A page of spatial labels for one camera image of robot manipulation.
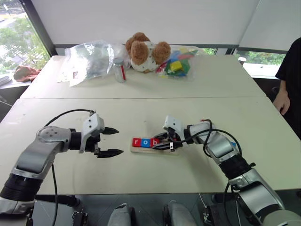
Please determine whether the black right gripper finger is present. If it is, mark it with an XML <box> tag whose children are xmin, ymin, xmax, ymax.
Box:
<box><xmin>151</xmin><ymin>141</ymin><xmax>171</xmax><ymax>151</ymax></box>
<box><xmin>152</xmin><ymin>132</ymin><xmax>169</xmax><ymax>142</ymax></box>

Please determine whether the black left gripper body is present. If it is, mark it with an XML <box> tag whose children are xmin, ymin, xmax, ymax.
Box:
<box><xmin>84</xmin><ymin>128</ymin><xmax>107</xmax><ymax>156</ymax></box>

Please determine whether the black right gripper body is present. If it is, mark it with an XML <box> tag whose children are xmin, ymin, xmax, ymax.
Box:
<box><xmin>166</xmin><ymin>128</ymin><xmax>184</xmax><ymax>152</ymax></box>

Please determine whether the wooden letter tray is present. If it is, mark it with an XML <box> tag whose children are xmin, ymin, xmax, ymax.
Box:
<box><xmin>130</xmin><ymin>137</ymin><xmax>180</xmax><ymax>157</ymax></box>

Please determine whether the bag of coloured blocks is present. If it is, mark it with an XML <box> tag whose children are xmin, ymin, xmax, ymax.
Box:
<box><xmin>155</xmin><ymin>45</ymin><xmax>201</xmax><ymax>82</ymax></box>

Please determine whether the bystander bare hand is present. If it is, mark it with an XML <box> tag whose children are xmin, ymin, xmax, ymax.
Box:
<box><xmin>273</xmin><ymin>90</ymin><xmax>291</xmax><ymax>116</ymax></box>

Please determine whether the clear jar with red stick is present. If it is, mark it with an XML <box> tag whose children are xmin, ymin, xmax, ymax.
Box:
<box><xmin>113</xmin><ymin>57</ymin><xmax>128</xmax><ymax>83</ymax></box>

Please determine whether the grey rounded shape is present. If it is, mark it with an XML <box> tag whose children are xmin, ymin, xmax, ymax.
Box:
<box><xmin>162</xmin><ymin>200</ymin><xmax>198</xmax><ymax>226</ymax></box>
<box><xmin>107</xmin><ymin>203</ymin><xmax>136</xmax><ymax>226</ymax></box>

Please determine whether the clear plastic bag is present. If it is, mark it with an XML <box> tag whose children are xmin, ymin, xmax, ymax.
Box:
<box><xmin>64</xmin><ymin>40</ymin><xmax>131</xmax><ymax>82</ymax></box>

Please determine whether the brown and white teddy bear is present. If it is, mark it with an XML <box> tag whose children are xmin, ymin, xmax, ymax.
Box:
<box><xmin>125</xmin><ymin>32</ymin><xmax>172</xmax><ymax>74</ymax></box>

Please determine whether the reddish brown cloth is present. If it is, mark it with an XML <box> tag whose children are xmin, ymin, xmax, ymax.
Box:
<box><xmin>13</xmin><ymin>65</ymin><xmax>42</xmax><ymax>83</ymax></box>

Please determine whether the grey flat stack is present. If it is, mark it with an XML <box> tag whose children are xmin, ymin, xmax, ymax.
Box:
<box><xmin>0</xmin><ymin>74</ymin><xmax>13</xmax><ymax>86</ymax></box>

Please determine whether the person in black shirt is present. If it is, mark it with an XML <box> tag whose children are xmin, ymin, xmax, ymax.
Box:
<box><xmin>275</xmin><ymin>37</ymin><xmax>301</xmax><ymax>142</ymax></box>

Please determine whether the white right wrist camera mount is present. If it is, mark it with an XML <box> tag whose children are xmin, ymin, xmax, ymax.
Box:
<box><xmin>162</xmin><ymin>115</ymin><xmax>185</xmax><ymax>142</ymax></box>

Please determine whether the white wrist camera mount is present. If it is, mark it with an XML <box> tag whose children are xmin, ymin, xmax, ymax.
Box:
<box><xmin>78</xmin><ymin>113</ymin><xmax>105</xmax><ymax>154</ymax></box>
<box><xmin>162</xmin><ymin>115</ymin><xmax>185</xmax><ymax>142</ymax></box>

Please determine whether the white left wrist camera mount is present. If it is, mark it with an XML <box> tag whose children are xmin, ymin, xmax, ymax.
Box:
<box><xmin>78</xmin><ymin>113</ymin><xmax>105</xmax><ymax>154</ymax></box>

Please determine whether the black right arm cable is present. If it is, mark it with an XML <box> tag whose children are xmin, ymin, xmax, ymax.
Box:
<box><xmin>175</xmin><ymin>119</ymin><xmax>243</xmax><ymax>161</ymax></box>

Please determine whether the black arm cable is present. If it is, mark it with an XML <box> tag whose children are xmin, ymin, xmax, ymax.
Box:
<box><xmin>175</xmin><ymin>119</ymin><xmax>243</xmax><ymax>161</ymax></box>
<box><xmin>44</xmin><ymin>109</ymin><xmax>96</xmax><ymax>226</ymax></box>

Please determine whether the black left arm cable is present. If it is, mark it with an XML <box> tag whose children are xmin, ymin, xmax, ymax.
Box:
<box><xmin>44</xmin><ymin>109</ymin><xmax>96</xmax><ymax>226</ymax></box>

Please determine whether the black metal bracket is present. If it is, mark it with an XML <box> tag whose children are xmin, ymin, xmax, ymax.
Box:
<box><xmin>71</xmin><ymin>210</ymin><xmax>89</xmax><ymax>226</ymax></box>
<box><xmin>203</xmin><ymin>204</ymin><xmax>221</xmax><ymax>226</ymax></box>

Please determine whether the black window frame post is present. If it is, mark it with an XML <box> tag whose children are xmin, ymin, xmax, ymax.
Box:
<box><xmin>19</xmin><ymin>0</ymin><xmax>59</xmax><ymax>57</ymax></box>

